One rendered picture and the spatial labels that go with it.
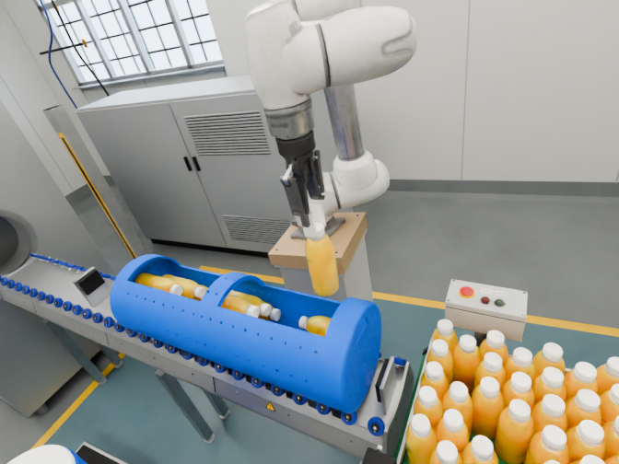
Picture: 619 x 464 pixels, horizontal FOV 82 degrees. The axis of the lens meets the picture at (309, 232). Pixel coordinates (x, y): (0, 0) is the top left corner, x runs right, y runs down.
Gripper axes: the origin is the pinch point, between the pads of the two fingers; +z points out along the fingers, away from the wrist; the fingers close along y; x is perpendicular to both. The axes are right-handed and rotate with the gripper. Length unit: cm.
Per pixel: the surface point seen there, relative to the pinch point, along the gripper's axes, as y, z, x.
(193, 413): 13, 120, -87
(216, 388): 19, 62, -41
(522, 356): -7, 38, 45
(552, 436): 10, 38, 51
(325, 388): 19.0, 34.7, 5.7
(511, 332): -19, 44, 43
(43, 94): -214, 7, -522
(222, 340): 17.8, 31.4, -26.0
